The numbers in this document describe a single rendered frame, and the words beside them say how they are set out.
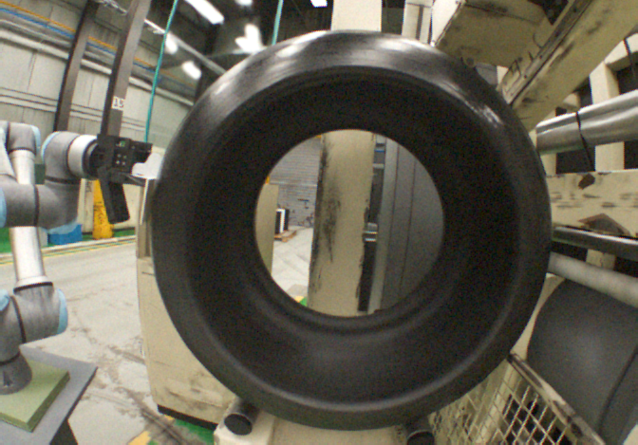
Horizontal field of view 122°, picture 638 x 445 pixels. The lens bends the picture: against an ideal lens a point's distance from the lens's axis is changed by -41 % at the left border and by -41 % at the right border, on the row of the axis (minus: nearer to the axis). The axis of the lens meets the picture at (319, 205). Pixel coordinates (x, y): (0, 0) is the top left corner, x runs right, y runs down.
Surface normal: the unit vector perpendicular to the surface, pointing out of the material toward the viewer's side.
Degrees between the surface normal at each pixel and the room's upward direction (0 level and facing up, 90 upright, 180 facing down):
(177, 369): 90
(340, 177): 90
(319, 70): 80
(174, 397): 90
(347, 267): 90
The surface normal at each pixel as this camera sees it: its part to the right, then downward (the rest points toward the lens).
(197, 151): -0.23, -0.06
